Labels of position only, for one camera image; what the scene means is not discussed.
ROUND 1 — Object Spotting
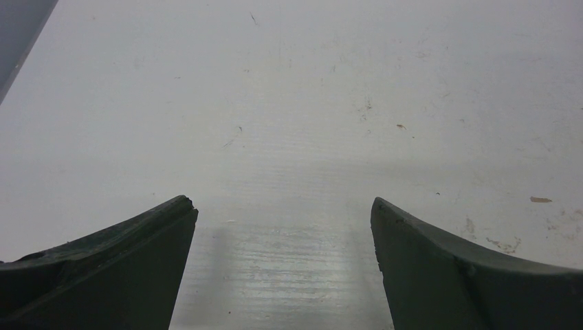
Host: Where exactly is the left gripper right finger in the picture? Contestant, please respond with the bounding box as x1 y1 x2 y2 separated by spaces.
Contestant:
371 197 582 329

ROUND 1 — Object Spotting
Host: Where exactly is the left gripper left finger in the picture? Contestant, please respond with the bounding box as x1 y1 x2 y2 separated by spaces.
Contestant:
1 195 198 329

